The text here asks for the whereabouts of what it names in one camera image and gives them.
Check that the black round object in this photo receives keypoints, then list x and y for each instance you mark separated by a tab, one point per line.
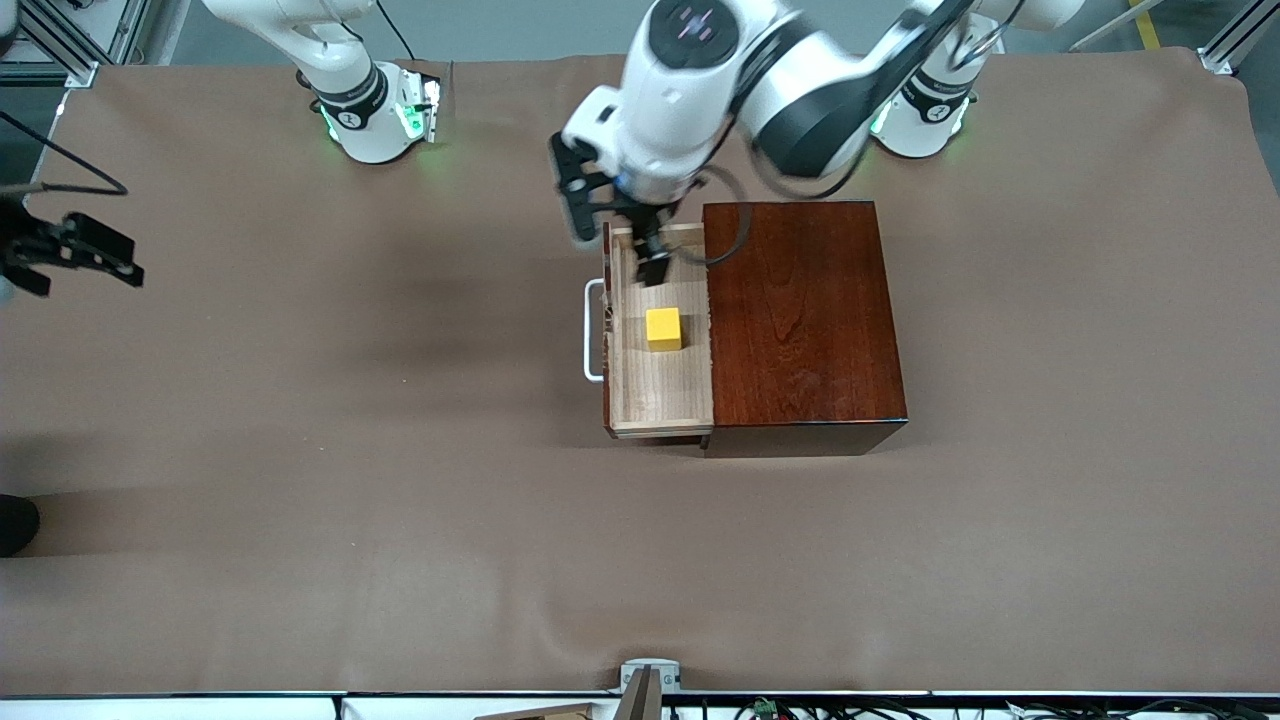
15	525

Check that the aluminium frame profile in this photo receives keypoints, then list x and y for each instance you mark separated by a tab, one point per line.
80	72
1222	58

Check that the green connector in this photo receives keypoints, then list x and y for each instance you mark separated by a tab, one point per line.
765	708

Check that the yellow block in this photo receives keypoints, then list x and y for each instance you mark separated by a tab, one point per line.
663	328

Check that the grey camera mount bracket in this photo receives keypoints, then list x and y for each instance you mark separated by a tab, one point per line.
650	668

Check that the dark brown wooden cabinet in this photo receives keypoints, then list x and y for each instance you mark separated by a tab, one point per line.
800	310

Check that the brown table cloth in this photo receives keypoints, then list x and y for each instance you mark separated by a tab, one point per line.
500	560

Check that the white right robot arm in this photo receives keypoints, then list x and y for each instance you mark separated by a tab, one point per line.
370	135

